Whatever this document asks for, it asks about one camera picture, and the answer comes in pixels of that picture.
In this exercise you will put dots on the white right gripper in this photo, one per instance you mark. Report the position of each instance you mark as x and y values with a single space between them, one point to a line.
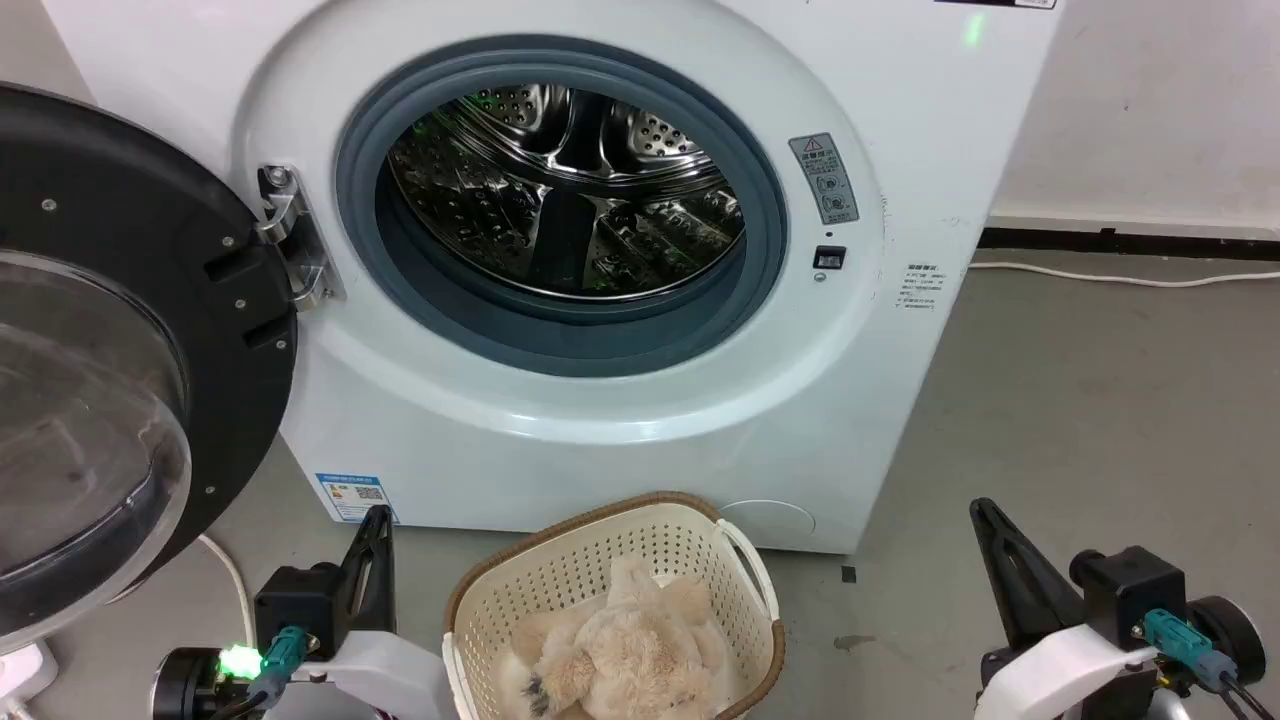
1050 670

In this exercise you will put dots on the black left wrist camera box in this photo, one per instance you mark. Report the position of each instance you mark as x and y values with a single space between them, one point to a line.
295 600

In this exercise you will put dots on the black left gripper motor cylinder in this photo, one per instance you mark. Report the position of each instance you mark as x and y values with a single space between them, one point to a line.
185 685

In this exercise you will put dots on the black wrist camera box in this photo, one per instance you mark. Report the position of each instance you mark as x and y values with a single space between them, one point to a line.
1130 590
295 600

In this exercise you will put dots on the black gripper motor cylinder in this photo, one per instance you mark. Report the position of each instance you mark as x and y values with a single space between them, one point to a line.
185 685
1235 635

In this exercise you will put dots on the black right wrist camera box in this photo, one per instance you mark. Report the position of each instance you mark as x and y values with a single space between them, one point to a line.
1130 590

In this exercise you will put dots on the cream perforated laundry basket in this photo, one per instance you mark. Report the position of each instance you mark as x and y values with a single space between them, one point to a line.
560 570

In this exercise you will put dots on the white front-load washing machine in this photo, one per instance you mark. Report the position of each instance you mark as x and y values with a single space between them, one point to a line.
900 100

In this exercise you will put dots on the beige plush toy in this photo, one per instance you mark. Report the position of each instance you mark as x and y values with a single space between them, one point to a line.
630 660

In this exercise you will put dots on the metal door hinge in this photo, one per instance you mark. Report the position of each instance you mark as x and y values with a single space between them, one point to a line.
300 250

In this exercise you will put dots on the black baseboard strip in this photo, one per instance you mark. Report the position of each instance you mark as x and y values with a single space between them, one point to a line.
1130 243

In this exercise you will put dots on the grey rubber door gasket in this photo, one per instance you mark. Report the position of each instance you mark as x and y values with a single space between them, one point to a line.
560 335

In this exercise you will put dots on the steel perforated washer drum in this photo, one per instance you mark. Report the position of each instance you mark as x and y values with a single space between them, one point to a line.
650 230

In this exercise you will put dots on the round white filter cover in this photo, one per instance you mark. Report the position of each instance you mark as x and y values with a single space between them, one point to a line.
770 520

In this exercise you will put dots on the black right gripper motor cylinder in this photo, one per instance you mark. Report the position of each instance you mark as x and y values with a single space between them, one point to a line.
1235 635

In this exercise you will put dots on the black door latch socket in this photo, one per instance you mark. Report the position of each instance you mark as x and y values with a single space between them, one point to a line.
829 258

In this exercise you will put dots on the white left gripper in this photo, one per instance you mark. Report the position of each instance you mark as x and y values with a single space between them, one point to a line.
400 670

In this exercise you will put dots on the blue white energy label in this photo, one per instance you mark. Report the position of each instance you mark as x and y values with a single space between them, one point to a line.
352 495

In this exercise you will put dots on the small printed text label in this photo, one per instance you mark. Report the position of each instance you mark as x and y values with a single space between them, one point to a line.
920 287

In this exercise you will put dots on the grey warning sticker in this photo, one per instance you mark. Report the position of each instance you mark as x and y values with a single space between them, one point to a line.
825 180

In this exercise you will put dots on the black round washer door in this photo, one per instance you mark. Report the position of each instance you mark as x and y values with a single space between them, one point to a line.
120 170

